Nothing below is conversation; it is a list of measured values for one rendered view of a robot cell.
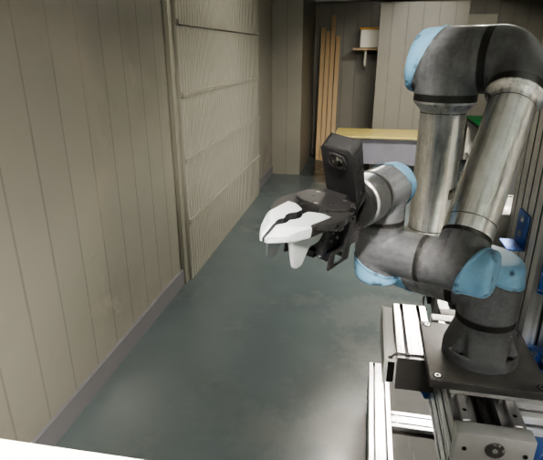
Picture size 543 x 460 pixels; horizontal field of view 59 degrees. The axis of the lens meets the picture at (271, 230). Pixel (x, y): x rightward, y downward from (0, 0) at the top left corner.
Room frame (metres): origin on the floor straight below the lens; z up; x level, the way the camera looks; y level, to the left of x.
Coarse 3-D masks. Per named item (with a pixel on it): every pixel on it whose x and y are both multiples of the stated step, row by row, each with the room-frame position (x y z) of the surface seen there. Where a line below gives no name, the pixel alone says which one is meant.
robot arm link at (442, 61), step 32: (448, 32) 0.91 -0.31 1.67; (480, 32) 0.88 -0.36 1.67; (416, 64) 0.92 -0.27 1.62; (448, 64) 0.89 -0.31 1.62; (480, 64) 0.85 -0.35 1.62; (416, 96) 0.93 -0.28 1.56; (448, 96) 0.89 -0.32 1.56; (448, 128) 0.90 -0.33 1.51; (416, 160) 0.94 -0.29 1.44; (448, 160) 0.90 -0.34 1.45; (416, 192) 0.93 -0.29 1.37; (448, 192) 0.90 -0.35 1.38; (416, 224) 0.92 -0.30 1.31; (416, 288) 0.90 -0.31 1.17
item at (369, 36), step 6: (360, 30) 7.39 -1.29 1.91; (366, 30) 7.37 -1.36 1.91; (372, 30) 7.35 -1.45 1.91; (378, 30) 7.34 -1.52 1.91; (360, 36) 7.39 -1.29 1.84; (366, 36) 7.37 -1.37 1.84; (372, 36) 7.35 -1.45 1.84; (378, 36) 7.34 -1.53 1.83; (360, 42) 7.38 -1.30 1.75; (366, 42) 7.37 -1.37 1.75; (372, 42) 7.35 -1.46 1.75
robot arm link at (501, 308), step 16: (512, 256) 0.86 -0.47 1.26; (512, 272) 0.81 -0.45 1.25; (496, 288) 0.80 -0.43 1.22; (512, 288) 0.80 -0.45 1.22; (464, 304) 0.84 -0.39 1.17; (480, 304) 0.81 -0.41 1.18; (496, 304) 0.80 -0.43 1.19; (512, 304) 0.81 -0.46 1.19; (480, 320) 0.81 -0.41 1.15; (496, 320) 0.80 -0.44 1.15; (512, 320) 0.81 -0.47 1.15
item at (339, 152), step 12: (324, 144) 0.57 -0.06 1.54; (336, 144) 0.56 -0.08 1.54; (348, 144) 0.56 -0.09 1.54; (360, 144) 0.56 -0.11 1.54; (324, 156) 0.58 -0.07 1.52; (336, 156) 0.56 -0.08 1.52; (348, 156) 0.55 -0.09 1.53; (360, 156) 0.57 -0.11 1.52; (324, 168) 0.59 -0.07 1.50; (336, 168) 0.57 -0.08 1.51; (348, 168) 0.56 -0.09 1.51; (360, 168) 0.57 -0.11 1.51; (336, 180) 0.59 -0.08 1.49; (348, 180) 0.58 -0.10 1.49; (360, 180) 0.58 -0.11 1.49; (348, 192) 0.59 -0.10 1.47; (360, 192) 0.60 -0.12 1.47; (360, 204) 0.60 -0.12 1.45
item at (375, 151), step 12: (336, 132) 6.13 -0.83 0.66; (348, 132) 6.13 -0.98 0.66; (360, 132) 6.13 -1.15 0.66; (372, 132) 6.13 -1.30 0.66; (384, 132) 6.13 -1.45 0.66; (396, 132) 6.13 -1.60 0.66; (408, 132) 6.13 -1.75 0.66; (372, 144) 5.91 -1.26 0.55; (384, 144) 5.89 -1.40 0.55; (396, 144) 5.86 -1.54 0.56; (408, 144) 5.83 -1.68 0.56; (372, 156) 5.91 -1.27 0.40; (384, 156) 5.88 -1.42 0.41; (396, 156) 5.86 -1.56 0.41; (408, 156) 5.83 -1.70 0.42
